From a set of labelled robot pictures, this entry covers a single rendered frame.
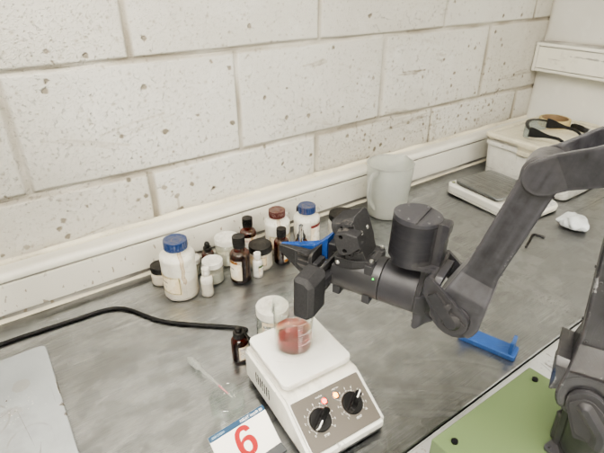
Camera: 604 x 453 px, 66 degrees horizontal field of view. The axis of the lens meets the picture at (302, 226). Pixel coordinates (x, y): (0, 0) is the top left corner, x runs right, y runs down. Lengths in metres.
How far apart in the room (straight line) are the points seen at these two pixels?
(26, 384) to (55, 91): 0.50
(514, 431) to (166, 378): 0.53
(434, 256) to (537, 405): 0.26
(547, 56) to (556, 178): 1.44
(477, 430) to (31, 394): 0.67
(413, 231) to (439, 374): 0.38
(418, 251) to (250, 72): 0.68
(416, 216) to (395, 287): 0.09
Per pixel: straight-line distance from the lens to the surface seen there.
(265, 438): 0.73
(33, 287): 1.04
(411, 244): 0.53
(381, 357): 0.86
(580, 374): 0.56
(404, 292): 0.57
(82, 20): 0.96
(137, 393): 0.84
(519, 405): 0.71
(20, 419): 0.86
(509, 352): 0.91
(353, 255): 0.57
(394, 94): 1.39
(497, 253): 0.52
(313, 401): 0.70
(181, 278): 0.96
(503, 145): 1.59
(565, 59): 1.87
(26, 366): 0.94
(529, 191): 0.48
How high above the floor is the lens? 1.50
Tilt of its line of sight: 29 degrees down
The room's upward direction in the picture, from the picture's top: straight up
